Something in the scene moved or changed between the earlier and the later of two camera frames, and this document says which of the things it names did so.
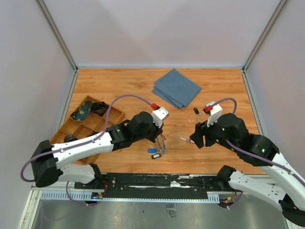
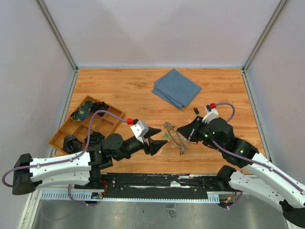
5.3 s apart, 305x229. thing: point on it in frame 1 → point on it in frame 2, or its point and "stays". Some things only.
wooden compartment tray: [92, 117] stays
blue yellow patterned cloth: [83, 112] stays
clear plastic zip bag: [161, 143] → [176, 138]
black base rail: [154, 185] stays
